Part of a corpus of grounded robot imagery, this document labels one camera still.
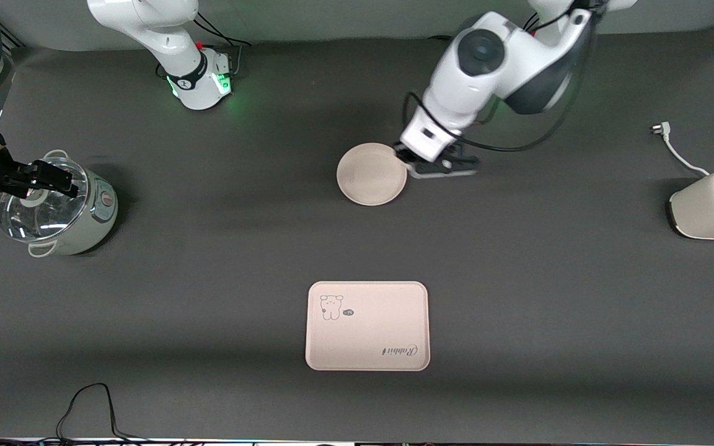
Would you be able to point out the round cream plate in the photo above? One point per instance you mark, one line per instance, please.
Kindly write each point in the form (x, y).
(369, 174)

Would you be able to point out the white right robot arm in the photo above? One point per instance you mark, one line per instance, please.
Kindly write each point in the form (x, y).
(165, 37)

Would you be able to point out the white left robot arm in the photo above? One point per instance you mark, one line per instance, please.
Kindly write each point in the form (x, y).
(493, 62)

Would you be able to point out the cream rectangular rabbit tray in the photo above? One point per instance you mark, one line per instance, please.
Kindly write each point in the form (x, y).
(366, 328)

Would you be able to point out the glass cooker lid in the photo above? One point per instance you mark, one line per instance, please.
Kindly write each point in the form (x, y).
(28, 217)

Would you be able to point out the pale green rice cooker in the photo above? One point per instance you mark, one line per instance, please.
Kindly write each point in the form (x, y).
(93, 217)

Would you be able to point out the dark grey table mat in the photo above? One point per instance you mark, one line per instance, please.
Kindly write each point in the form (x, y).
(208, 279)

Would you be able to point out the cream toaster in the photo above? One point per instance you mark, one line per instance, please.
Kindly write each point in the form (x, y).
(704, 210)

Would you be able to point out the aluminium frame profile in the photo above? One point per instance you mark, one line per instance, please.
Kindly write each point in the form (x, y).
(11, 36)

